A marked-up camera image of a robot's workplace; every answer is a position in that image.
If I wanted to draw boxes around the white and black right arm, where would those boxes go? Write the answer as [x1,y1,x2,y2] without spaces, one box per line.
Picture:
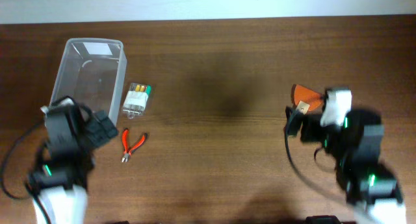
[284,107,407,223]

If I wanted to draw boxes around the clear pack of coloured bits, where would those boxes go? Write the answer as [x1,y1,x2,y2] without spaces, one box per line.
[122,82,152,119]

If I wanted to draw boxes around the orange scraper with wooden handle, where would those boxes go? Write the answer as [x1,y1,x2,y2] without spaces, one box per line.
[291,84,324,114]

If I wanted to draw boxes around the red handled pliers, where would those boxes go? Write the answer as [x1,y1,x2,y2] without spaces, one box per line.
[121,128,148,163]

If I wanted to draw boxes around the clear plastic storage box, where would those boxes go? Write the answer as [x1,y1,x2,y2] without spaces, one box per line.
[51,38,127,124]

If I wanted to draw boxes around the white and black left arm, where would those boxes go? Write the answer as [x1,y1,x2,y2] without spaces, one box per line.
[26,96,118,223]

